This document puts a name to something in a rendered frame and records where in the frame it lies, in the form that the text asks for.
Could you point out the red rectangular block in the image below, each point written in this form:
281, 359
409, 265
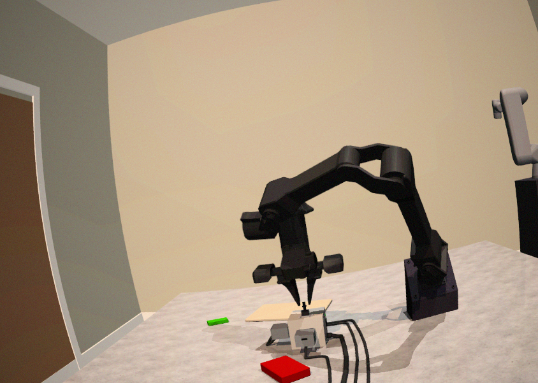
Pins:
285, 369

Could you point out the green rectangular block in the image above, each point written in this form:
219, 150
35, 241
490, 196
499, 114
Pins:
217, 321

